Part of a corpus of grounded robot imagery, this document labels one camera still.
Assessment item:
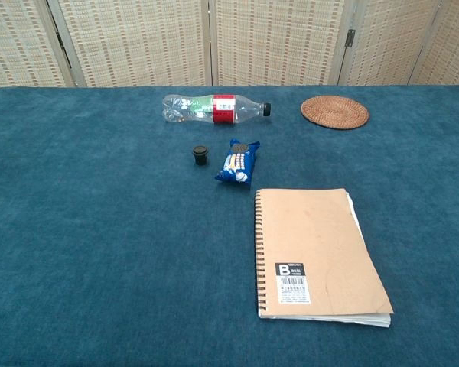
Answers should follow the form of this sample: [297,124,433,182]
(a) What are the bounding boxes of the kraft spiral notebook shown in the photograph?
[253,187,395,329]

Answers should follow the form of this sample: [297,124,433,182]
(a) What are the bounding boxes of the blue cookie snack packet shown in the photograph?
[213,138,261,187]

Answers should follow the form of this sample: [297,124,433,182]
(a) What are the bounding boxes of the small black cap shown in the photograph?
[191,145,210,167]

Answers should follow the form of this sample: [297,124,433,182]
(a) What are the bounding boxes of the clear plastic bottle red label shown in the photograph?
[161,93,272,126]

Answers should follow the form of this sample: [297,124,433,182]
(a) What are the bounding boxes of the blue table cloth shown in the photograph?
[0,84,459,367]

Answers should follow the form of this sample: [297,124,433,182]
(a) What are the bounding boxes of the round woven rattan coaster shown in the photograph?
[300,95,370,131]

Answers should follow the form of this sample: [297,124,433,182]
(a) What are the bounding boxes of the woven folding screen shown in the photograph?
[0,0,459,92]

